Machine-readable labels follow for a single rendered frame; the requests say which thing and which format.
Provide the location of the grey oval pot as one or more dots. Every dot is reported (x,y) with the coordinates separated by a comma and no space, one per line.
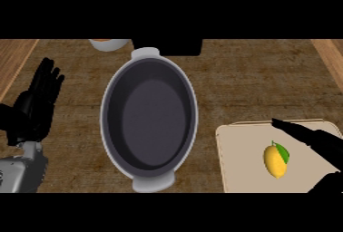
(150,117)

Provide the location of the beige tray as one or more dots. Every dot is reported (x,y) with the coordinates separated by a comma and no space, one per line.
(250,157)

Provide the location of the white bowl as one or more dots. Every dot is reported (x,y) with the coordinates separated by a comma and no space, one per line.
(108,44)

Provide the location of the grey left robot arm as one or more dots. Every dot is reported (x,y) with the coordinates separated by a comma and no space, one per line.
(19,169)

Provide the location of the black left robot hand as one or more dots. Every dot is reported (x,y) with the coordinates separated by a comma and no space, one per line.
(36,99)

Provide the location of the black appliance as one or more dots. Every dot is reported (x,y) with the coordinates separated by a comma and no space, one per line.
(178,46)

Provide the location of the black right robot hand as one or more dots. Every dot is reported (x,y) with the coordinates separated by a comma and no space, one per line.
(320,142)

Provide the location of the yellow lemon with green leaf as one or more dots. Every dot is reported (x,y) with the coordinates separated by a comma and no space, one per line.
(275,160)

